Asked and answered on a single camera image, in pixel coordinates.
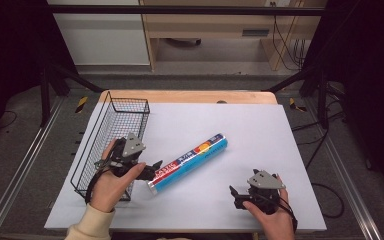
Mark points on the blue and red wrap roll box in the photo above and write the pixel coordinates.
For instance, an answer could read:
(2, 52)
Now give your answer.
(188, 163)

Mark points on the person's right hand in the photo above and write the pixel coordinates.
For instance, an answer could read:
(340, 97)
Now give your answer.
(276, 225)

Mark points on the person's left hand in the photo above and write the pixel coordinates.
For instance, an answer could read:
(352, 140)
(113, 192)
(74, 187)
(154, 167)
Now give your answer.
(110, 188)

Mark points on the aluminium floor rail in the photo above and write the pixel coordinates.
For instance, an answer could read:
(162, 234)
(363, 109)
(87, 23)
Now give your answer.
(23, 166)
(346, 186)

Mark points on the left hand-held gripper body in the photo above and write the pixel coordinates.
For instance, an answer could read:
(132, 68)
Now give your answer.
(132, 146)

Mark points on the black horizontal frame bar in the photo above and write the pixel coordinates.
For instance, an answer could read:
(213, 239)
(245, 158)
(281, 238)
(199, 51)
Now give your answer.
(180, 10)

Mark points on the white cabinet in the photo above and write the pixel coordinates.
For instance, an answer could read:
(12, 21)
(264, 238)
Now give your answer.
(101, 36)

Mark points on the black curtain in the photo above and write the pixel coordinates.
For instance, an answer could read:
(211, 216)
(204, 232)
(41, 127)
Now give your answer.
(10, 50)
(370, 66)

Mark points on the light wooden desk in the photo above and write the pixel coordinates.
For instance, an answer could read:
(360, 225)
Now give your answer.
(210, 25)

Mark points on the black metal stand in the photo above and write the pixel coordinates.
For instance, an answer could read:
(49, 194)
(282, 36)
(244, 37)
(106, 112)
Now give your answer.
(321, 100)
(45, 96)

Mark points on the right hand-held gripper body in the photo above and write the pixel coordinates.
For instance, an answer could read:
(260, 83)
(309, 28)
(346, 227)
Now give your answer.
(264, 181)

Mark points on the yellow and black tape piece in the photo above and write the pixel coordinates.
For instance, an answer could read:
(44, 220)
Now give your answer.
(81, 104)
(295, 105)

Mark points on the white table mat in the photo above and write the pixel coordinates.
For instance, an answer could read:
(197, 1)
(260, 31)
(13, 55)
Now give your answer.
(246, 140)

